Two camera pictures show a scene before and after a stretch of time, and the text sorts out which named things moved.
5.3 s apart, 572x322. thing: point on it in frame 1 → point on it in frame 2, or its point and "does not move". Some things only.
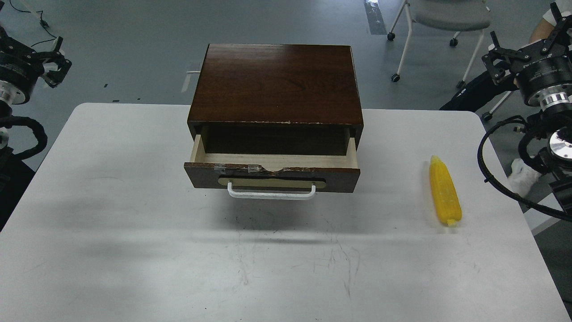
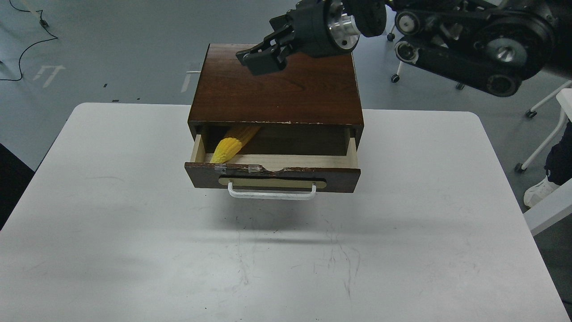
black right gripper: [544, 68] → [320, 28]
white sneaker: [522, 178] → [534, 195]
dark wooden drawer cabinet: [274, 99] does not move
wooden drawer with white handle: [281, 176] does not move
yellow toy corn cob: [446, 199] → [226, 148]
